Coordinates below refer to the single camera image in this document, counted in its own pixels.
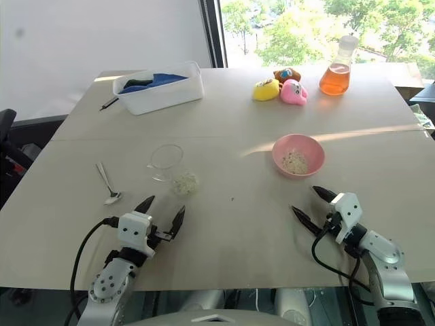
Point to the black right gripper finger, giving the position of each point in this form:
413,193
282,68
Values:
307,220
324,194

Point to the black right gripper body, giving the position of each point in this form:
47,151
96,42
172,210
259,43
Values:
331,224

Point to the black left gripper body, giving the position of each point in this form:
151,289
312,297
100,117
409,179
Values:
155,237

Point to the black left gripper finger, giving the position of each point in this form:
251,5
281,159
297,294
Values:
145,205
178,220

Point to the silver metal spoon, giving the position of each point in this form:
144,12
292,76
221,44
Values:
113,198

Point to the clear glass cup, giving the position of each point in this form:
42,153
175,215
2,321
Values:
166,156

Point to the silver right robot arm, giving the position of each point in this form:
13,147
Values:
384,251

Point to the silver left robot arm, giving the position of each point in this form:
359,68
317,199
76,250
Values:
108,282

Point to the pink bowl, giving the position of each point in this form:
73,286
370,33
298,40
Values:
316,149

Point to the silver rounded robot leg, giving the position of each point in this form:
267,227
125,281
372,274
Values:
292,305
200,300

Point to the black and silver pen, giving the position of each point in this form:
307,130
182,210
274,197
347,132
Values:
108,103

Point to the white plastic bin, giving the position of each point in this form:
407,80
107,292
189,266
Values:
163,96

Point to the flask with orange liquid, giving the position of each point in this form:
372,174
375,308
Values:
334,81

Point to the dark green cloth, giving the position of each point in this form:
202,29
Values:
137,82

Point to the brown plush toy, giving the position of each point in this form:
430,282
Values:
287,74

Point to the blue cloth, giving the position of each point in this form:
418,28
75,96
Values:
163,81

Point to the black chair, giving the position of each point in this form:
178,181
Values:
8,136

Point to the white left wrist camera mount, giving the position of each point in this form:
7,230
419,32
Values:
134,231

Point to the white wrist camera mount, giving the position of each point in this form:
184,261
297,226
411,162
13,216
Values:
134,231
348,207

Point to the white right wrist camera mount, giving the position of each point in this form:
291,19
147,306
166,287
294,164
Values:
348,207

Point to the black window frame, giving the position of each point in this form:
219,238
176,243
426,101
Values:
215,34

